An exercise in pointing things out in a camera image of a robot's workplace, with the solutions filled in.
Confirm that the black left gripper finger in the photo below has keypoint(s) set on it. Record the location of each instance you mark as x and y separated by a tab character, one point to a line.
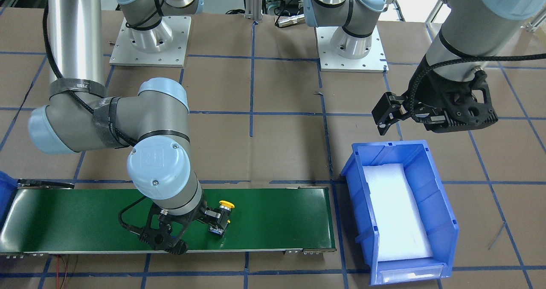
388	111

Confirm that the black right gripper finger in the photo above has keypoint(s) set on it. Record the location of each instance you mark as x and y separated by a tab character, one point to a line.
217	219

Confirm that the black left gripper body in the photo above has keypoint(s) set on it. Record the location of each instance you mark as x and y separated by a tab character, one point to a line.
423	97

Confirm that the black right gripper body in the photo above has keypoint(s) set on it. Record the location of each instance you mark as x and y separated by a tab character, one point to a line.
212	215

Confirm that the yellow push button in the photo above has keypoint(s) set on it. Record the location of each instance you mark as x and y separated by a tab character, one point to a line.
224	203

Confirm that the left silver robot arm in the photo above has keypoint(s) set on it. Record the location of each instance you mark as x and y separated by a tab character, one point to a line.
471	36

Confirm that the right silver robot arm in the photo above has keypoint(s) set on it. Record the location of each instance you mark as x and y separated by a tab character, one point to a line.
155	123

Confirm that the near blue plastic bin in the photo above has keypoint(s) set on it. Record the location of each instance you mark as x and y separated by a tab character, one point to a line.
405	224

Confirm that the blue plastic bin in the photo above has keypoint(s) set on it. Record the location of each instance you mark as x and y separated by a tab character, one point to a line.
405	224
8	186

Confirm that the green conveyor belt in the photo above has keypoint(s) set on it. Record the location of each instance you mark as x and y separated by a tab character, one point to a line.
87	221

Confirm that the far blue plastic bin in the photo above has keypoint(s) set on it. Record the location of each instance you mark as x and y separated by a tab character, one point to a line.
8	186

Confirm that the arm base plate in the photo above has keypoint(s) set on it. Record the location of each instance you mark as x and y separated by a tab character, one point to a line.
339	52
162	46

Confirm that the aluminium frame post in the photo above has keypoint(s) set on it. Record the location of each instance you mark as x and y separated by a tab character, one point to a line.
253	10

